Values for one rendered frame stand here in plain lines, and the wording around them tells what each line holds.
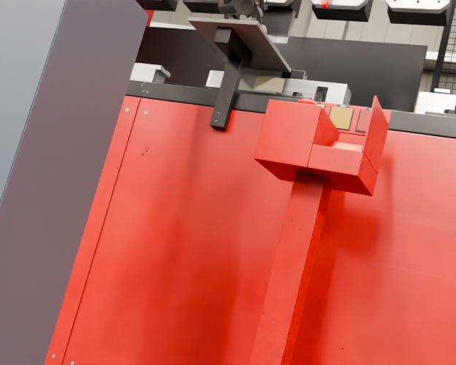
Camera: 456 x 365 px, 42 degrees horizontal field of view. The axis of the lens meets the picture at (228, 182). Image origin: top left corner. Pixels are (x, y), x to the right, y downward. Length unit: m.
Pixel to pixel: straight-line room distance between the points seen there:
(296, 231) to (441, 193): 0.34
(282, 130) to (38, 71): 0.53
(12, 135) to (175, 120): 0.84
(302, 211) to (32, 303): 0.53
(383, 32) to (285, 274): 4.26
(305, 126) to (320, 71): 1.07
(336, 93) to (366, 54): 0.64
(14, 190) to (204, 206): 0.76
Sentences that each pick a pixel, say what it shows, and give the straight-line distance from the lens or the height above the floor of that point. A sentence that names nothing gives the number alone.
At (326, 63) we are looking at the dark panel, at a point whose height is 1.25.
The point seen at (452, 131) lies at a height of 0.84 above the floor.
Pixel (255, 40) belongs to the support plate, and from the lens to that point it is 1.46.
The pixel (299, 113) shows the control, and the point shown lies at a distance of 1.12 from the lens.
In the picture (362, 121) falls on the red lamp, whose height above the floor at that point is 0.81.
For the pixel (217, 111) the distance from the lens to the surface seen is 1.45.
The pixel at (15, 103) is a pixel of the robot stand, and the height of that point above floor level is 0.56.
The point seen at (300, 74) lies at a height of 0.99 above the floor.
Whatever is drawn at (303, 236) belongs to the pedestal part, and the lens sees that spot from 1.11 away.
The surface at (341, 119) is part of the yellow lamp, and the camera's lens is 1.26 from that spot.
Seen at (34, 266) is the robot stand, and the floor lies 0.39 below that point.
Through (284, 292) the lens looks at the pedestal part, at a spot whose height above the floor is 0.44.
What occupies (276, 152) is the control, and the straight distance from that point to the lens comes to 1.11.
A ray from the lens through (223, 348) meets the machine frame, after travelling 1.36.
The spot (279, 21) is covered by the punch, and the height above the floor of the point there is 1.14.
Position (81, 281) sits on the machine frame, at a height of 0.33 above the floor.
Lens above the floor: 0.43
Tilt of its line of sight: 9 degrees up
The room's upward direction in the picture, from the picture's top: 15 degrees clockwise
